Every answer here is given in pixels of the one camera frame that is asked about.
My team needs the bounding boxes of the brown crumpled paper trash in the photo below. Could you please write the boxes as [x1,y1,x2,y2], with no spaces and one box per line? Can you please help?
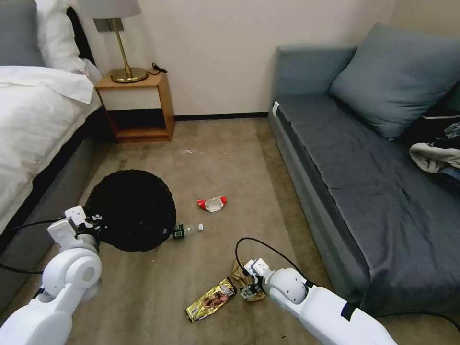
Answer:
[231,255,267,302]

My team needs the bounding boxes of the grey blue sofa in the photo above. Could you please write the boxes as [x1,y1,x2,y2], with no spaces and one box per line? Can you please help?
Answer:
[268,44,460,317]

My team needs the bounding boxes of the red white crumpled carton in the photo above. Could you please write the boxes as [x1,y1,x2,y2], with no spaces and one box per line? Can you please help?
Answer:
[196,195,229,213]

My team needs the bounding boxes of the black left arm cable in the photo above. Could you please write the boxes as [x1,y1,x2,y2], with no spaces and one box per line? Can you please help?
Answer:
[0,219,68,275]

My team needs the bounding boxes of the white duvet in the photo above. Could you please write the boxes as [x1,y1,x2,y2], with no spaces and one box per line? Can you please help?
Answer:
[0,65,103,233]

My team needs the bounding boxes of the gold snack wrapper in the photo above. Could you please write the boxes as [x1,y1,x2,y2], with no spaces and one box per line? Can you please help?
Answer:
[185,277,236,321]

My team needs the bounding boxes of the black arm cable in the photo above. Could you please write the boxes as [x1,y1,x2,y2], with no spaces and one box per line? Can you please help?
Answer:
[0,219,68,275]
[235,237,314,289]

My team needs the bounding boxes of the silver wall switch plate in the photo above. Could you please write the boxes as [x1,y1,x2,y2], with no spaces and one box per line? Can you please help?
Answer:
[93,17,126,33]

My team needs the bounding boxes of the white pillow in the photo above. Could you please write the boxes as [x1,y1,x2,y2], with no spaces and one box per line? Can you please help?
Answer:
[35,0,103,84]

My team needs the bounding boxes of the grey blue cushion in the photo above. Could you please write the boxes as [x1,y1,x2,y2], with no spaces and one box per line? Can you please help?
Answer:
[329,21,460,141]

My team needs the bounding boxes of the clear plastic bottle green label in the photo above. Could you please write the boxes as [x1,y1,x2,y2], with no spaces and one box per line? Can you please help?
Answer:
[172,222,205,240]

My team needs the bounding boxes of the wooden nightstand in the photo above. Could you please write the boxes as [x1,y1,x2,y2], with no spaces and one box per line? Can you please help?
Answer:
[94,68,176,144]

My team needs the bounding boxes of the black baseboard strip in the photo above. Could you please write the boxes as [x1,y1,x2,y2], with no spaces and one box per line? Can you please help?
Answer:
[174,112,270,121]

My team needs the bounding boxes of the black round trash bin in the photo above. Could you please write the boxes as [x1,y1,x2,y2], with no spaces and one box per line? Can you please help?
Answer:
[85,169,177,253]

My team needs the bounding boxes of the crumpled grey clothing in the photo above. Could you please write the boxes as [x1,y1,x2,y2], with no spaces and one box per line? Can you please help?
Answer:
[409,140,460,174]

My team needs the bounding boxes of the grey bed frame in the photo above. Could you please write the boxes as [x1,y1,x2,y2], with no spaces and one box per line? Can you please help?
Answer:
[0,107,115,313]

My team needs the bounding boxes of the brass table lamp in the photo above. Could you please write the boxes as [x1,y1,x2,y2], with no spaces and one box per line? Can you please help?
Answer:
[77,0,149,84]

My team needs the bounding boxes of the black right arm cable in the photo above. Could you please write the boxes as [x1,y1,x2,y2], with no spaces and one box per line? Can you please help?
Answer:
[235,237,314,289]

